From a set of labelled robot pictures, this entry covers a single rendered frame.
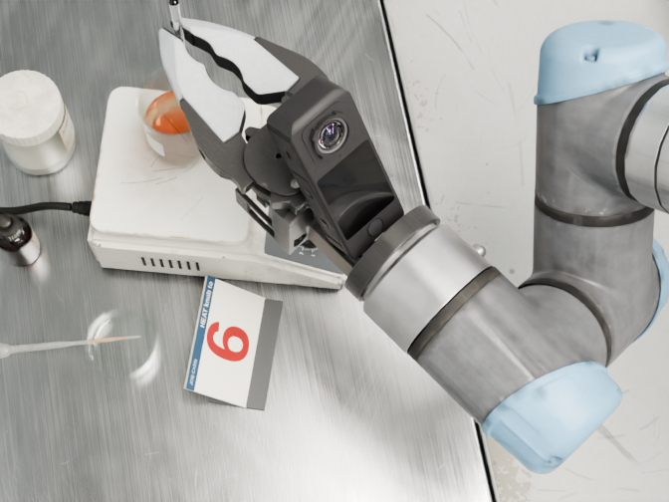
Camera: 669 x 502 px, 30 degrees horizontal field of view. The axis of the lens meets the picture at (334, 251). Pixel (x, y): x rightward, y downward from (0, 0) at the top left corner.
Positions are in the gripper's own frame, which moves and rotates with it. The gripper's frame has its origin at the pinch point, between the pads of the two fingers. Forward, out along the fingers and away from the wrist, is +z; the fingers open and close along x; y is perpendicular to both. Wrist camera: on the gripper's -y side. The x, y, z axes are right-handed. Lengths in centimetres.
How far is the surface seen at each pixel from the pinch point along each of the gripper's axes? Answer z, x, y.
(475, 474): -32.0, -1.0, 26.1
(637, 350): -34.2, 15.7, 26.1
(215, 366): -12.4, -10.1, 23.2
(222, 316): -9.9, -7.0, 23.0
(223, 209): -5.3, -2.3, 17.0
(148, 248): -3.1, -8.0, 19.3
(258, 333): -12.3, -5.5, 25.5
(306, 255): -11.2, 0.7, 21.1
